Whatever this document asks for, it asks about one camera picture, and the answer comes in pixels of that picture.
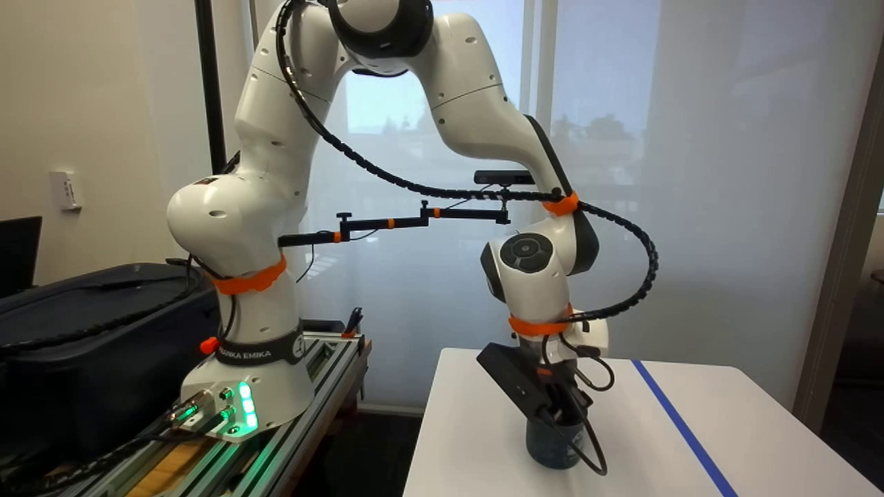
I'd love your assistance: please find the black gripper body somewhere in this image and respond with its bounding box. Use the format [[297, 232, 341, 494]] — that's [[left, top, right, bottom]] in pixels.
[[514, 343, 592, 422]]

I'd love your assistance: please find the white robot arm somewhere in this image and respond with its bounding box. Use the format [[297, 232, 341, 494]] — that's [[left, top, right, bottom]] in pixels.
[[167, 0, 598, 441]]

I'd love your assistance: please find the dark green mug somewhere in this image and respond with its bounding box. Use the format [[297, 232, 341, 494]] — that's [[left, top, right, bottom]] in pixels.
[[525, 419, 584, 469]]

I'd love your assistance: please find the blue tape line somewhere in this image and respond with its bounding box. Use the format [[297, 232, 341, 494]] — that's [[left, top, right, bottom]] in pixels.
[[630, 359, 739, 497]]

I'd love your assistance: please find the black storage case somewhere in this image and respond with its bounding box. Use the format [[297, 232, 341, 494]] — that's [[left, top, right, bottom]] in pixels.
[[0, 263, 222, 479]]

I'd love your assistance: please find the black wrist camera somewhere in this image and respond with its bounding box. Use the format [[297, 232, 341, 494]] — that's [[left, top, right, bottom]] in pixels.
[[479, 343, 592, 425]]

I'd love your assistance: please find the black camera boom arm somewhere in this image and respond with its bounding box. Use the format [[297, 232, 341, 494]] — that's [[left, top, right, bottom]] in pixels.
[[279, 203, 510, 249]]

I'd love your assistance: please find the aluminium rail base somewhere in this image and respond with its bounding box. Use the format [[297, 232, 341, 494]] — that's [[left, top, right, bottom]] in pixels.
[[59, 332, 370, 497]]

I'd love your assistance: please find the black corrugated cable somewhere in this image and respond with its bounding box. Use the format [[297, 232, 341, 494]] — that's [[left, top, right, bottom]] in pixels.
[[275, 0, 663, 323]]

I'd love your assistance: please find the white wall switch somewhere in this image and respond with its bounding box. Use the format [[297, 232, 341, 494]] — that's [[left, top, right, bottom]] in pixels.
[[50, 169, 83, 214]]

